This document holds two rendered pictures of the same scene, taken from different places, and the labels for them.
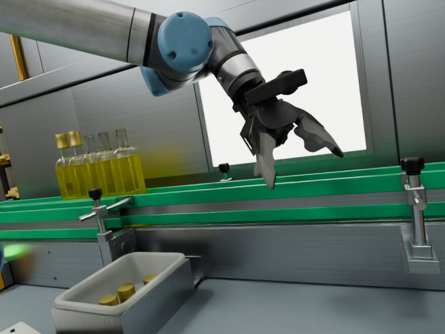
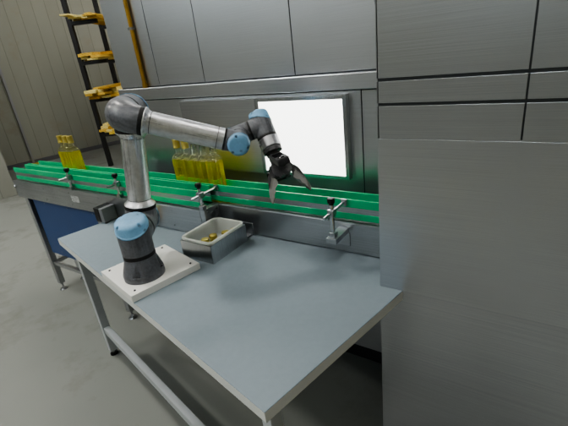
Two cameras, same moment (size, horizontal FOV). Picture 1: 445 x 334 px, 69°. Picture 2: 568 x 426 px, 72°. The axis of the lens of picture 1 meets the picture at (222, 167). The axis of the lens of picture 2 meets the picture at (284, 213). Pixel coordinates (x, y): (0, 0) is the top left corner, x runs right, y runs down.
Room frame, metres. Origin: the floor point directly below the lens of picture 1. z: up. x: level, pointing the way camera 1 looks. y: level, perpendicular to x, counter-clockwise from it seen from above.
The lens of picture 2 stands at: (-0.82, -0.32, 1.50)
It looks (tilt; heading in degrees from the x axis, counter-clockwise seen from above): 22 degrees down; 9
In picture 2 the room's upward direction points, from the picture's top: 7 degrees counter-clockwise
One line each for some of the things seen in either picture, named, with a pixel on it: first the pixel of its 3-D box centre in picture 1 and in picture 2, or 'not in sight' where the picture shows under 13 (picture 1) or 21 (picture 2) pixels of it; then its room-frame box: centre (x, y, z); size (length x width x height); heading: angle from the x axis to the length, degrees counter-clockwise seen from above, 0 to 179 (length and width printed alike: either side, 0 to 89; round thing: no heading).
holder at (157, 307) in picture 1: (138, 291); (219, 237); (0.65, 0.22, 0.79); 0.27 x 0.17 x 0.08; 154
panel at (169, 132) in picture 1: (195, 114); (258, 136); (0.94, 0.05, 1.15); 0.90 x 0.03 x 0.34; 64
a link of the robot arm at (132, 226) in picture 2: not in sight; (134, 233); (0.39, 0.44, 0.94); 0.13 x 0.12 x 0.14; 14
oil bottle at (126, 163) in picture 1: (131, 184); (217, 177); (0.89, 0.26, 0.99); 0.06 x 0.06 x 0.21; 64
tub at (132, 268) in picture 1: (129, 294); (214, 237); (0.62, 0.23, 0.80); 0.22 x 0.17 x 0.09; 154
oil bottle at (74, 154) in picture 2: not in sight; (75, 158); (1.40, 1.31, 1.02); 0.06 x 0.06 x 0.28; 64
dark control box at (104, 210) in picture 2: not in sight; (105, 213); (1.01, 0.96, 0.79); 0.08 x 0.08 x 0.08; 64
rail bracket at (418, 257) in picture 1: (416, 226); (335, 224); (0.48, -0.28, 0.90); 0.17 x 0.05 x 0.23; 154
